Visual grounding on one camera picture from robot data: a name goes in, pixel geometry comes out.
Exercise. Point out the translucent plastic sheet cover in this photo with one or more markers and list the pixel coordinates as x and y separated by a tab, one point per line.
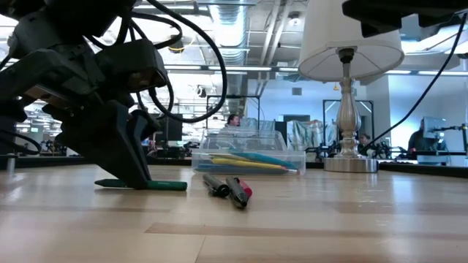
307	135

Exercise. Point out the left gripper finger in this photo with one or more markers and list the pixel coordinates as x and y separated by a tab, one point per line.
142	128
113	146

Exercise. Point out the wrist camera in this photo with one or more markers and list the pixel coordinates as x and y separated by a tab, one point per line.
380	25
135	65

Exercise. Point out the black aluminium table frame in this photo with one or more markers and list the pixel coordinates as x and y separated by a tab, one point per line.
420	170

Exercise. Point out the white shade table lamp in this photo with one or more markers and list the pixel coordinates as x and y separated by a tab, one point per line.
347	33

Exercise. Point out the black frame stand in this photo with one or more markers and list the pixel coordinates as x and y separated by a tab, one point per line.
365	101

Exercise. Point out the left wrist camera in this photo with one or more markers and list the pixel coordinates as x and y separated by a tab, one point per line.
135	65

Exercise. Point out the clear plastic supply box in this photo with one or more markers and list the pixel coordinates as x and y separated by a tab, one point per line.
248	144

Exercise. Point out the black monitor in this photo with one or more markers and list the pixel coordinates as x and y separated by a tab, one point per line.
172	131

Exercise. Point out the silver metal post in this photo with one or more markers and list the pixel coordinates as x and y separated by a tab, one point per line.
11	164

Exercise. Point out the bright computer monitor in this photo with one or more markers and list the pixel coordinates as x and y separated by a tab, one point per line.
437	126

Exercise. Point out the dark green marker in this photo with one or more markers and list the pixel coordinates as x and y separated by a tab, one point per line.
164	185

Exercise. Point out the long ceiling light bar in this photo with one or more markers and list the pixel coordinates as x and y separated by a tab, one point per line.
237	68

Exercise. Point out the background black robot rig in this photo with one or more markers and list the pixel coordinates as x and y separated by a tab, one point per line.
387	149

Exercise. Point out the black ceiling camera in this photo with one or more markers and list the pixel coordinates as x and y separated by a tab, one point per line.
177	46

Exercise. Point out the person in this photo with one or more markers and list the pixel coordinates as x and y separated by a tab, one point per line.
418	140
233	120
364	140

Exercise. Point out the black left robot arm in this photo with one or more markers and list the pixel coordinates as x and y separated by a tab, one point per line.
73	14

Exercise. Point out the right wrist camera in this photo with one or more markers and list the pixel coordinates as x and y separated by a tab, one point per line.
380	25

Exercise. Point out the black marker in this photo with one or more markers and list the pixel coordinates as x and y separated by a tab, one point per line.
237	193
217	186

